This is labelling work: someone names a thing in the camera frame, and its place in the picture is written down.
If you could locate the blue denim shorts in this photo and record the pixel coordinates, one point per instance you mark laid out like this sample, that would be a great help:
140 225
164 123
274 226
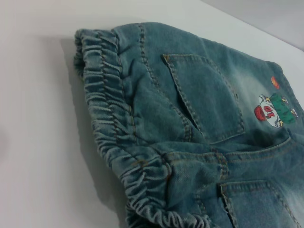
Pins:
190 133

